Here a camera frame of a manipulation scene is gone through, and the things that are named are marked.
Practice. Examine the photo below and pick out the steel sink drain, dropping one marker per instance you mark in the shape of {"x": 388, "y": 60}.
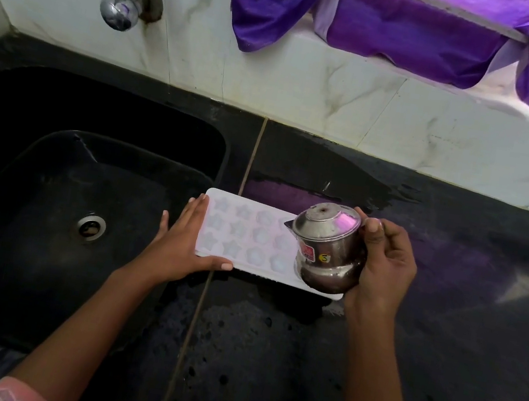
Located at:
{"x": 91, "y": 226}

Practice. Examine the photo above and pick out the person's right hand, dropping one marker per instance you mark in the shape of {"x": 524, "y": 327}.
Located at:
{"x": 382, "y": 276}

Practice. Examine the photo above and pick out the white ice tray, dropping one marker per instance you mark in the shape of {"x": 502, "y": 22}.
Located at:
{"x": 239, "y": 234}

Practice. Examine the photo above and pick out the person's left forearm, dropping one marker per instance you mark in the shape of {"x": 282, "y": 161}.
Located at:
{"x": 69, "y": 327}

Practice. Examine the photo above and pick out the small steel pot with lid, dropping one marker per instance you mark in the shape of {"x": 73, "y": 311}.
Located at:
{"x": 331, "y": 253}

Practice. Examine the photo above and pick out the pink floral sleeve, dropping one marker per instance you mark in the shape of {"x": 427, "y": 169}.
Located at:
{"x": 16, "y": 393}

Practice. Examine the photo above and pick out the purple curtain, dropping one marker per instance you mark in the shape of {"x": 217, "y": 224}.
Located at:
{"x": 421, "y": 32}

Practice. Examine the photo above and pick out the person's right forearm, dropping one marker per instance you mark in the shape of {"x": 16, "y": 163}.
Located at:
{"x": 375, "y": 385}

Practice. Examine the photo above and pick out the person's left hand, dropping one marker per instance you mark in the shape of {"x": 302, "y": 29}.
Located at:
{"x": 177, "y": 249}

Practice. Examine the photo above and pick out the black sink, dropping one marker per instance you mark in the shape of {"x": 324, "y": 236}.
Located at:
{"x": 37, "y": 247}

